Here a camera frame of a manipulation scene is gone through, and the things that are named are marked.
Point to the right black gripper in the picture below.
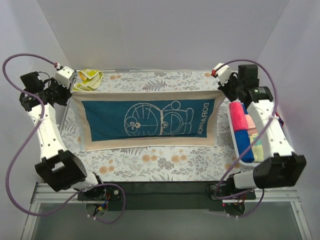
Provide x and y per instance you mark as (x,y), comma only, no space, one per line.
(227,87)

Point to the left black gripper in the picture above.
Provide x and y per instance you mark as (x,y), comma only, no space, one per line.
(63,92)

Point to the blue beige Doraemon towel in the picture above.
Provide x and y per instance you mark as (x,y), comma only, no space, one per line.
(117,120)

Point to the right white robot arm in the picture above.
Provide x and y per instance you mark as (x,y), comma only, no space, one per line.
(281,166)

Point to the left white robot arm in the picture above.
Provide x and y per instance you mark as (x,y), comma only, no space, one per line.
(58,167)

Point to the pink rolled towel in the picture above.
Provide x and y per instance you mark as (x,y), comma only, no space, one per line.
(237,116)

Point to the yellow lemon print towel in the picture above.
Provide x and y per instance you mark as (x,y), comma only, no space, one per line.
(90,80)

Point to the blue rolled towel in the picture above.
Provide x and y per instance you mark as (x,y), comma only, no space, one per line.
(243,141)

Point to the pastel checkered rolled towel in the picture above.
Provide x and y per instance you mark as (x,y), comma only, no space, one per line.
(257,149)

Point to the floral table mat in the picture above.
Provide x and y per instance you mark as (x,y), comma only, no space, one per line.
(155,163)

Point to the white plastic basket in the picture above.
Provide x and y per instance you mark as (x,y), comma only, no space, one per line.
(252,130)

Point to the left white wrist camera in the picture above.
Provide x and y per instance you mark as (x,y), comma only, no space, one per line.
(64,76)

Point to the aluminium frame rail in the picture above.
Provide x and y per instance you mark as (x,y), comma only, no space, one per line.
(44,194)

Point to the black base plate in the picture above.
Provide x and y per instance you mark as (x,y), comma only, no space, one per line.
(117,197)

